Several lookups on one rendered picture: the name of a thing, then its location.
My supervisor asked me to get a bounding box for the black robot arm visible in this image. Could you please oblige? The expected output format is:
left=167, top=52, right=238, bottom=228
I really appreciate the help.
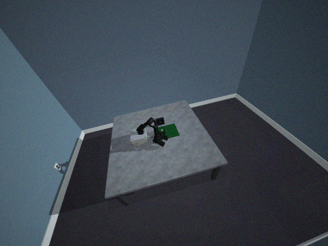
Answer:
left=136, top=117, right=165, bottom=147

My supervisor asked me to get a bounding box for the green circuit board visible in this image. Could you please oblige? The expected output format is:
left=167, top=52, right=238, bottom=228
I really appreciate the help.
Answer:
left=158, top=124, right=179, bottom=138

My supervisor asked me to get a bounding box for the black cooling fan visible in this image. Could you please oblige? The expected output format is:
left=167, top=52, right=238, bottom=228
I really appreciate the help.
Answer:
left=155, top=117, right=165, bottom=126

